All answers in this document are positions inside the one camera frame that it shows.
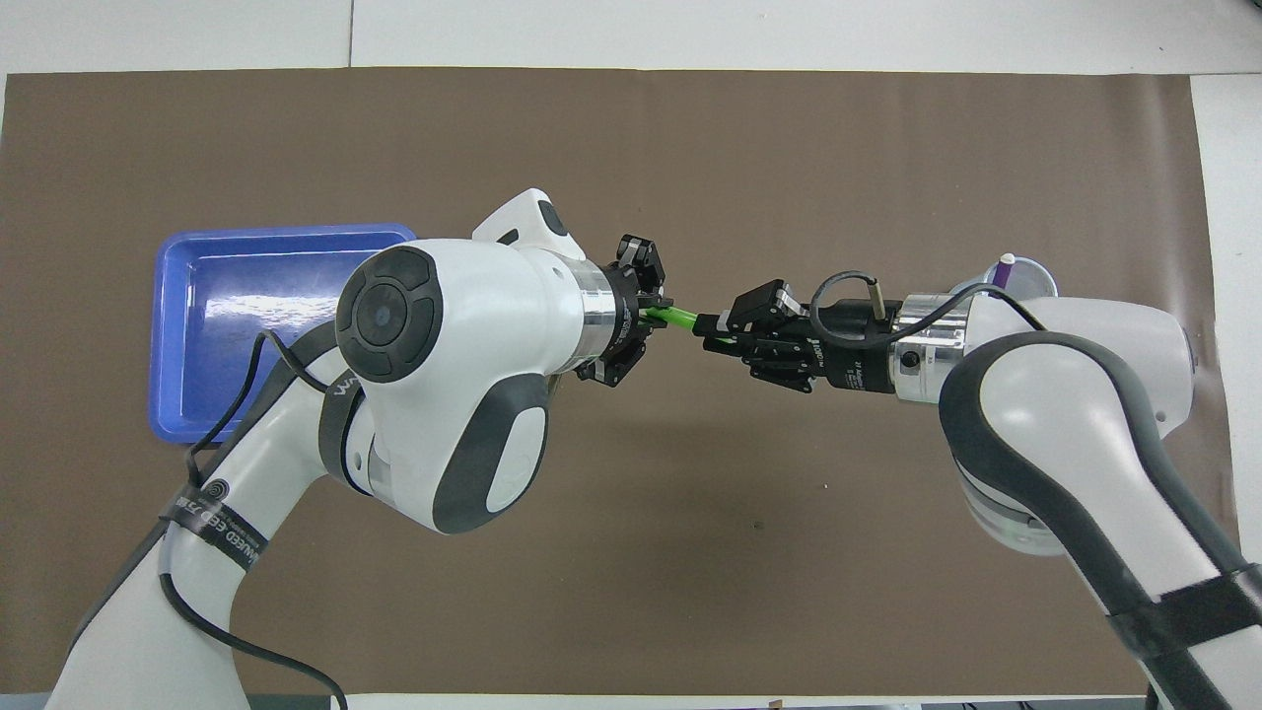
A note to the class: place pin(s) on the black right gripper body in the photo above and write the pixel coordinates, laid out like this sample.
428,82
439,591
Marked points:
853,360

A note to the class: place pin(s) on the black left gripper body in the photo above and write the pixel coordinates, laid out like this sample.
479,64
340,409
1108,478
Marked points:
629,320

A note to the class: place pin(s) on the green pen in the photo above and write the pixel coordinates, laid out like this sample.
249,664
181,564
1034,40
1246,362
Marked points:
680,318

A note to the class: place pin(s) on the purple pen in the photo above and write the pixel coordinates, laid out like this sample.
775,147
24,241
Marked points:
1003,274

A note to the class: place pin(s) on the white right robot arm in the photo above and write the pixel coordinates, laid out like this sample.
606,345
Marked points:
1085,335

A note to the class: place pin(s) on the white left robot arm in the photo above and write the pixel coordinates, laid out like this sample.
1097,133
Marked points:
463,296

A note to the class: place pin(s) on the translucent plastic cup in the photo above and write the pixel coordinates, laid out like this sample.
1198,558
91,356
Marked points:
1030,281

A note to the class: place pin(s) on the brown table mat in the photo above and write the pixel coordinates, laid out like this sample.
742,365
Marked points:
690,552

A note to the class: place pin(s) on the blue plastic tray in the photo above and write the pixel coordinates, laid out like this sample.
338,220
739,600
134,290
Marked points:
227,296

